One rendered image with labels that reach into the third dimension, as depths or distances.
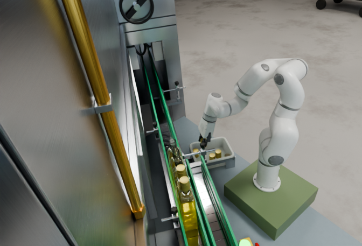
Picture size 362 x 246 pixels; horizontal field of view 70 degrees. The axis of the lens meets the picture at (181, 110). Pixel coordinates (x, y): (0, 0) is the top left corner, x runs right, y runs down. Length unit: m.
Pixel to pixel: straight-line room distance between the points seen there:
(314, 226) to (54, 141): 1.27
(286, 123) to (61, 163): 0.88
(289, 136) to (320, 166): 1.71
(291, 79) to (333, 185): 1.73
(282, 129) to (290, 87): 0.15
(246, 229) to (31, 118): 1.19
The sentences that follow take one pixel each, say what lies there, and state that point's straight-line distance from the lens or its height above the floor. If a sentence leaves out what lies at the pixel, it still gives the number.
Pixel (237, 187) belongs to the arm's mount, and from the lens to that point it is 1.33.
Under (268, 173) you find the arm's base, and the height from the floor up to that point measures 0.95.
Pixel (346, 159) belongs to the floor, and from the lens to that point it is 2.86.
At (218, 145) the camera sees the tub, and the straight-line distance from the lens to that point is 1.59.
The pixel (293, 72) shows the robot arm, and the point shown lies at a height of 1.44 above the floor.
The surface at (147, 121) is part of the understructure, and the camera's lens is 2.18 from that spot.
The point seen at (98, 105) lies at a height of 1.69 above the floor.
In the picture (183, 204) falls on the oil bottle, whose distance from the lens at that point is 1.00.
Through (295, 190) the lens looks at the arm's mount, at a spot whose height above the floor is 0.84.
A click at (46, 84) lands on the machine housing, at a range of 0.23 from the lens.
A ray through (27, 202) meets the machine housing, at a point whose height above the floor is 1.75.
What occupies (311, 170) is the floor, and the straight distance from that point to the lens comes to 2.64.
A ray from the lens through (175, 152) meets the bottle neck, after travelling 1.06.
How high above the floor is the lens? 1.89
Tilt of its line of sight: 36 degrees down
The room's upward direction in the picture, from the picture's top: 6 degrees counter-clockwise
